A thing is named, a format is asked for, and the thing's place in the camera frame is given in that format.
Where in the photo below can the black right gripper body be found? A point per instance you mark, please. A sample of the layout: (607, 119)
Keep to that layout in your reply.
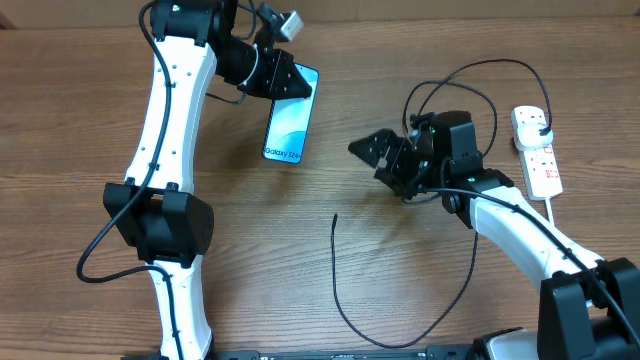
(413, 169)

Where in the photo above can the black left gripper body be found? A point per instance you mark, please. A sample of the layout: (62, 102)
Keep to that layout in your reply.
(268, 73)

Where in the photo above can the Samsung Galaxy smartphone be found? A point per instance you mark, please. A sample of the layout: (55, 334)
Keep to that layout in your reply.
(289, 123)

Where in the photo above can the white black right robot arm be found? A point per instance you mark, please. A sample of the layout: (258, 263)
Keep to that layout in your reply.
(588, 306)

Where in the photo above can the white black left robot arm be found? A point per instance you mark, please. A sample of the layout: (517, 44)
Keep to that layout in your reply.
(155, 208)

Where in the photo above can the white charger plug adapter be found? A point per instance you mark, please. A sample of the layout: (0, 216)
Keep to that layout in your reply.
(531, 136)

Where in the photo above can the white power strip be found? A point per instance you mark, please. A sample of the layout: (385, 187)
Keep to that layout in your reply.
(540, 168)

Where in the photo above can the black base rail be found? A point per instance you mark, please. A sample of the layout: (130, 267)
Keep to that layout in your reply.
(432, 352)

